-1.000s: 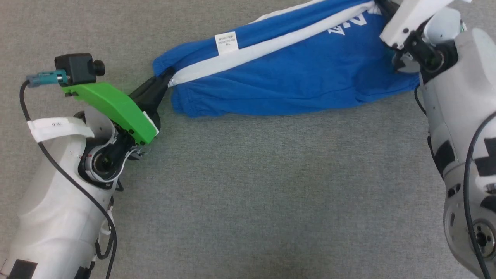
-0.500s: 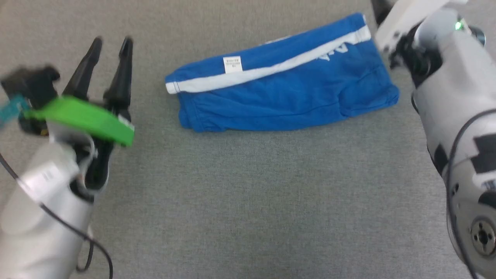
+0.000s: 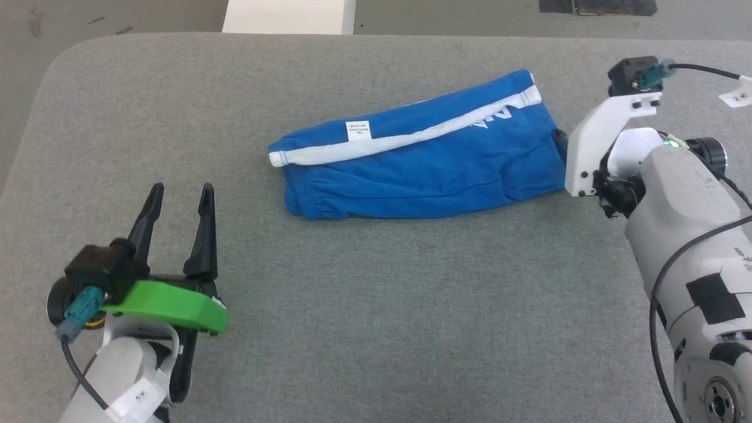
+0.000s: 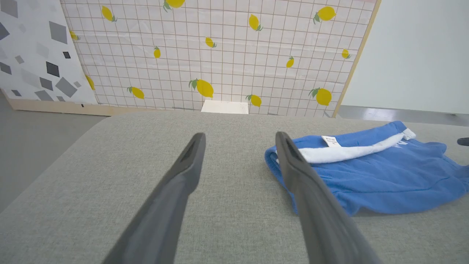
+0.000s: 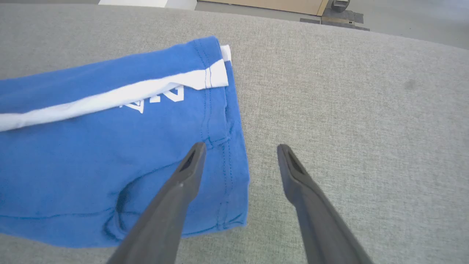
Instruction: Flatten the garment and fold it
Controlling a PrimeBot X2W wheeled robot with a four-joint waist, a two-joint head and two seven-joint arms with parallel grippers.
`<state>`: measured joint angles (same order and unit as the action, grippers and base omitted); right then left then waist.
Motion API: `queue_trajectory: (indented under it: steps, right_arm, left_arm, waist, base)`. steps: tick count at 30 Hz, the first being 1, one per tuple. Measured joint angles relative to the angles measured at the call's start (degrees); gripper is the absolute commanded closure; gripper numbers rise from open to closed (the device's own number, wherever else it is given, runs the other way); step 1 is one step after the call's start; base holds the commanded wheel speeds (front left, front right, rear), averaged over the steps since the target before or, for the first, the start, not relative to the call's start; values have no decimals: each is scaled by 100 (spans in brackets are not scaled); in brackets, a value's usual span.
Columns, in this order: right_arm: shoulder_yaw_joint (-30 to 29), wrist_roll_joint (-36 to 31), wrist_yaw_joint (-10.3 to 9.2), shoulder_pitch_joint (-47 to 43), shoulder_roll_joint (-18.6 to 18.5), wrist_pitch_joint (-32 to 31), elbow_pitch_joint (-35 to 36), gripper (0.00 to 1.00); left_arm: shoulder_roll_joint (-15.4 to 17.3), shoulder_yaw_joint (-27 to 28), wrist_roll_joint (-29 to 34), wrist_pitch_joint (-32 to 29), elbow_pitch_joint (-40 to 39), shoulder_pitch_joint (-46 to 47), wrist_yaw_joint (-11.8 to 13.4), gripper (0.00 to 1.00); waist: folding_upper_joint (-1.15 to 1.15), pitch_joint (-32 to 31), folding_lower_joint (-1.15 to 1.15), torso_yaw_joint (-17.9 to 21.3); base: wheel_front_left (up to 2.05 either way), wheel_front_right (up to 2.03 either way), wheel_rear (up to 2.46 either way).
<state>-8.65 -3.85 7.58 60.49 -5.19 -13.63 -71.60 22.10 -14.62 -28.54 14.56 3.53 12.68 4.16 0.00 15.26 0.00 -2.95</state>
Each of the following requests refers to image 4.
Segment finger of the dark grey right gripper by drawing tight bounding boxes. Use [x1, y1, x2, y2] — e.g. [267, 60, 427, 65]
[275, 132, 382, 264]

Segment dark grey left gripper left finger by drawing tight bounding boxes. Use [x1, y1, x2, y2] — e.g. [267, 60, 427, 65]
[102, 133, 206, 264]

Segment blue garment with white trim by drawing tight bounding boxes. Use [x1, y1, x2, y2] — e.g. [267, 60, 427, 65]
[265, 121, 469, 217]

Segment white box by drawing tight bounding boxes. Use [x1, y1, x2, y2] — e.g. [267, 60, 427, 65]
[201, 100, 250, 115]

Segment lemon print grid panel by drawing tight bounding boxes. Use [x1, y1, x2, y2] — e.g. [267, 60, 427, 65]
[60, 0, 382, 118]

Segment grey terrazzo pattern panel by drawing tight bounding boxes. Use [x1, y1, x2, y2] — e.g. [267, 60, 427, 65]
[0, 0, 98, 105]

